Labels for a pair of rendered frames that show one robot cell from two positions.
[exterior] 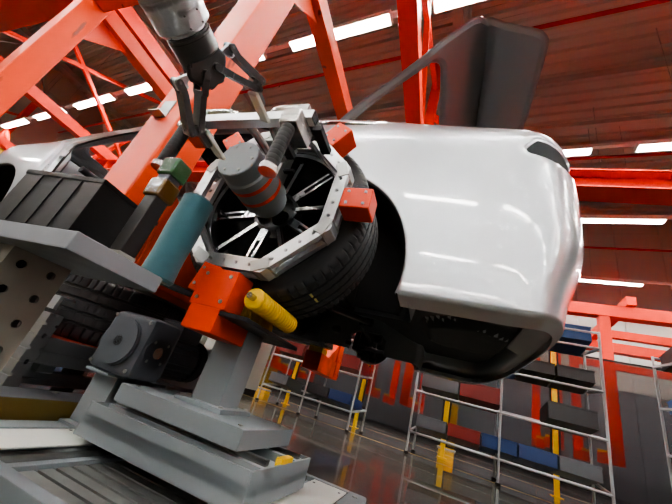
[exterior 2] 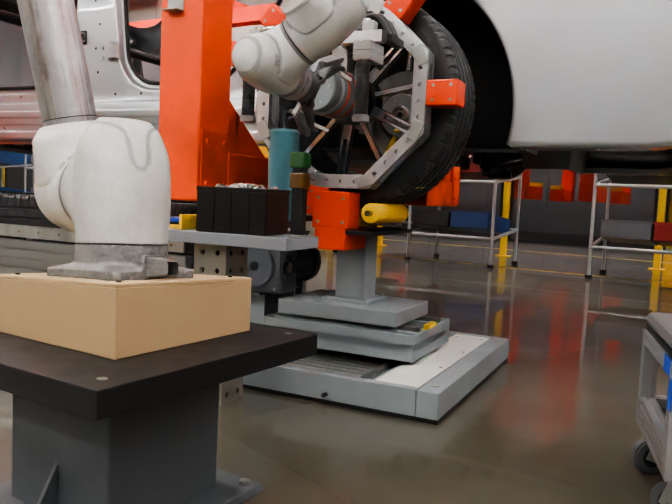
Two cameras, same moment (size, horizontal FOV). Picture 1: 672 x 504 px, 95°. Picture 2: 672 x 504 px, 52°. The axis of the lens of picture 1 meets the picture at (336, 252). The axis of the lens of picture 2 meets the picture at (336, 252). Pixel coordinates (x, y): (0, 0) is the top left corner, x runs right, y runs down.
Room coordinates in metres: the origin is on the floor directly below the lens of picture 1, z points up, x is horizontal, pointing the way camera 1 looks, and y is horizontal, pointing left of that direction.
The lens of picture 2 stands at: (-1.20, 0.16, 0.56)
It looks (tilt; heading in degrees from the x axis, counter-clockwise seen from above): 5 degrees down; 3
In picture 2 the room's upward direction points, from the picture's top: 3 degrees clockwise
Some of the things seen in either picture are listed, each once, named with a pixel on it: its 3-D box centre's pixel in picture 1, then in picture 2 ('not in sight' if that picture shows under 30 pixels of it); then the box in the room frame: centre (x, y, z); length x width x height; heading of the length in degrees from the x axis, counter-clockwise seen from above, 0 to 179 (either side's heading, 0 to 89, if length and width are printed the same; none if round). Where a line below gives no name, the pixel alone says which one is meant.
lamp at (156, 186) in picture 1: (161, 191); (299, 180); (0.52, 0.35, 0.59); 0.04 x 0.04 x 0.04; 67
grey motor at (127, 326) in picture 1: (159, 373); (286, 280); (1.19, 0.45, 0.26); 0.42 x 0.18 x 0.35; 157
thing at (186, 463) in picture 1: (203, 446); (358, 328); (1.02, 0.19, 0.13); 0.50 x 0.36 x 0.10; 67
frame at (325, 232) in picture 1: (265, 197); (341, 96); (0.87, 0.27, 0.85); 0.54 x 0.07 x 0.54; 67
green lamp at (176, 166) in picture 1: (174, 171); (300, 160); (0.52, 0.35, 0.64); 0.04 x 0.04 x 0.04; 67
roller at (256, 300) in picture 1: (273, 312); (386, 213); (0.92, 0.12, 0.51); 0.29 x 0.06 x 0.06; 157
